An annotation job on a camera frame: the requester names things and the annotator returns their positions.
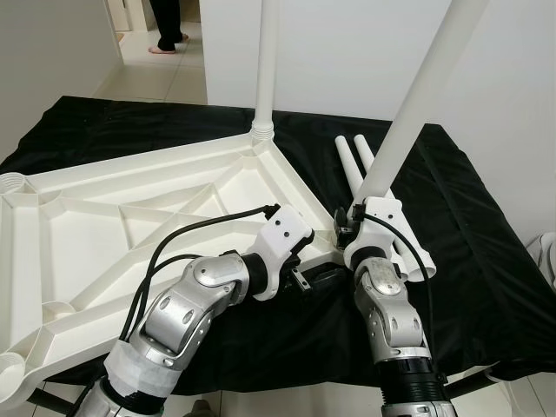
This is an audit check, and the white plastic table top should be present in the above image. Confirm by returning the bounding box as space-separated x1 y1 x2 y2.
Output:
0 130 348 405

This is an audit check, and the black tablecloth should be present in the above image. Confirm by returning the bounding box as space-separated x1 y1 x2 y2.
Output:
0 96 556 396

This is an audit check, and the person in black trousers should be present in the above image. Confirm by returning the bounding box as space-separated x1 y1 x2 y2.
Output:
148 0 190 55

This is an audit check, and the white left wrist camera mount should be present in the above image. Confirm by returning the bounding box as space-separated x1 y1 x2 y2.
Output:
256 207 315 301

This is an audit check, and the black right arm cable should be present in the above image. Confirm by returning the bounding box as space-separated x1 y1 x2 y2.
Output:
361 211 440 383

